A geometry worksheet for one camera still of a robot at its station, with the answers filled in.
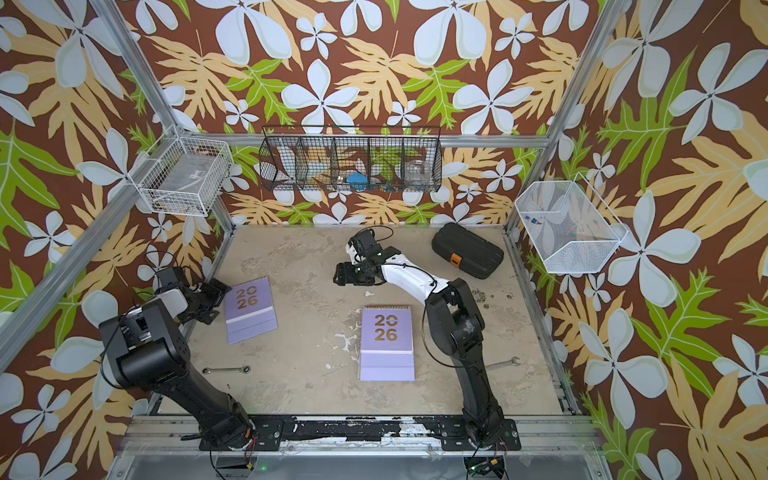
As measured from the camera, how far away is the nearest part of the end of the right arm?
72 centimetres

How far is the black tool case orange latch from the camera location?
105 cm

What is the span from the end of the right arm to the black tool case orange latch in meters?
0.38
